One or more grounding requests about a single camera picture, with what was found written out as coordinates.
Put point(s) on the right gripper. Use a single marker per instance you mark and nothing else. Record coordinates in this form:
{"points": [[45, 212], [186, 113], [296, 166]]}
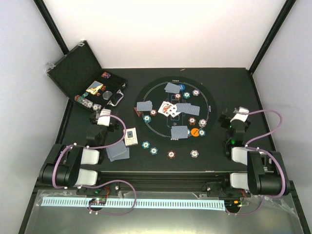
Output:
{"points": [[226, 117]]}

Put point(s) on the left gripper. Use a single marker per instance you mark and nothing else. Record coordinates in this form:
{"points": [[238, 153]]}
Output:
{"points": [[114, 126]]}

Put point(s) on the triangular all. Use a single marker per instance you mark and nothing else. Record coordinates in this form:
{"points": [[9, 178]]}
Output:
{"points": [[139, 113]]}

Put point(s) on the blue white chip mat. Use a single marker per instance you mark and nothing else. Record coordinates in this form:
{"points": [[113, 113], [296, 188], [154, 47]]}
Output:
{"points": [[196, 92], [202, 122]]}

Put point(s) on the single green poker chip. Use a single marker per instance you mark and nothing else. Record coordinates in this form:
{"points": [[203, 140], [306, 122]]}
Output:
{"points": [[145, 145]]}

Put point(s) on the chips row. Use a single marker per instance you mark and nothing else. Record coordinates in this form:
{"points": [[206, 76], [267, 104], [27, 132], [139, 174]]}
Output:
{"points": [[83, 101]]}

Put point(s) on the orange round button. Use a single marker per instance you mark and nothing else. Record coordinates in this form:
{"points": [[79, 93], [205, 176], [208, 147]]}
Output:
{"points": [[195, 132]]}

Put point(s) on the blue white chip mat top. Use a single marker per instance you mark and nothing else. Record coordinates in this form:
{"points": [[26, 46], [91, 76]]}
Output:
{"points": [[196, 92]]}

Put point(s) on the blue white poker chip stack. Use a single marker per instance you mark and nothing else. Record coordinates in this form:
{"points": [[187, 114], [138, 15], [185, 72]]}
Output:
{"points": [[194, 153]]}

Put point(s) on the face up card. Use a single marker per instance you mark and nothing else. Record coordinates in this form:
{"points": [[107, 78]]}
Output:
{"points": [[165, 108], [172, 111]]}

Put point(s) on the brown poker chip stack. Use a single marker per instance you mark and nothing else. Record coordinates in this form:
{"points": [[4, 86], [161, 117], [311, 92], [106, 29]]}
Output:
{"points": [[171, 154]]}

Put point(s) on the blue round button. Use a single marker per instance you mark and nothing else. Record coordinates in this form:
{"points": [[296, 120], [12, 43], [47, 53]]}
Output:
{"points": [[182, 87]]}

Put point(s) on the blue patterned card deck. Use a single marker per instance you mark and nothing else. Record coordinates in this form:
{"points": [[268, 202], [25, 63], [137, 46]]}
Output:
{"points": [[116, 150]]}

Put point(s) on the face down card mat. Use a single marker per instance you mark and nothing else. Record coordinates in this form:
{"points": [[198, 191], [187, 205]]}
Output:
{"points": [[181, 106]]}

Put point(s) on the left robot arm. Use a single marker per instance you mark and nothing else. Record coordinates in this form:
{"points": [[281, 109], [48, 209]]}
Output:
{"points": [[61, 168]]}

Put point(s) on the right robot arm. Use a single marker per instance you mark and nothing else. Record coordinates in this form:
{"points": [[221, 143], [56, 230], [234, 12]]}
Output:
{"points": [[266, 173]]}

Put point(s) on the playing card deck box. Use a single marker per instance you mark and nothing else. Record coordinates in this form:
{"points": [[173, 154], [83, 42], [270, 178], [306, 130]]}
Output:
{"points": [[131, 137]]}

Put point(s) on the two blue white chips in case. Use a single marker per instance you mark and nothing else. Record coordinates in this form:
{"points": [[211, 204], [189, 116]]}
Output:
{"points": [[96, 107]]}

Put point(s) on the silver dealer button in case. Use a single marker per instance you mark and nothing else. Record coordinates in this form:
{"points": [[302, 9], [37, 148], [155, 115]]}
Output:
{"points": [[106, 95]]}

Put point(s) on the red dice in case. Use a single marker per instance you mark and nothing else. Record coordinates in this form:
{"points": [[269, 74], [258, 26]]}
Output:
{"points": [[101, 91]]}

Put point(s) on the card deck in case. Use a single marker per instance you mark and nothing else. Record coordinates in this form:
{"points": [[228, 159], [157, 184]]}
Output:
{"points": [[94, 87]]}

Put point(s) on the purple chips in case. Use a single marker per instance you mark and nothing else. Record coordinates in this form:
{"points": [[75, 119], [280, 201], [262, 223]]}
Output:
{"points": [[106, 75]]}

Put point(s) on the black poker case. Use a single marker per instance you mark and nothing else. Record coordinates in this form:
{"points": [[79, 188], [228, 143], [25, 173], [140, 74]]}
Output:
{"points": [[78, 69]]}

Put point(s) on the round black poker mat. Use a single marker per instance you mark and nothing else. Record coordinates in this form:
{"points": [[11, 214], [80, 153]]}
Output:
{"points": [[159, 129]]}

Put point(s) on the black aluminium rail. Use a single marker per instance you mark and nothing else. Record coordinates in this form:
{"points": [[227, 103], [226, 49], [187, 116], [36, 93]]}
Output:
{"points": [[170, 181]]}

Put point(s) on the white slotted cable duct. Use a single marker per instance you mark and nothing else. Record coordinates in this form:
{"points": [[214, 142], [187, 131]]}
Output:
{"points": [[128, 203]]}

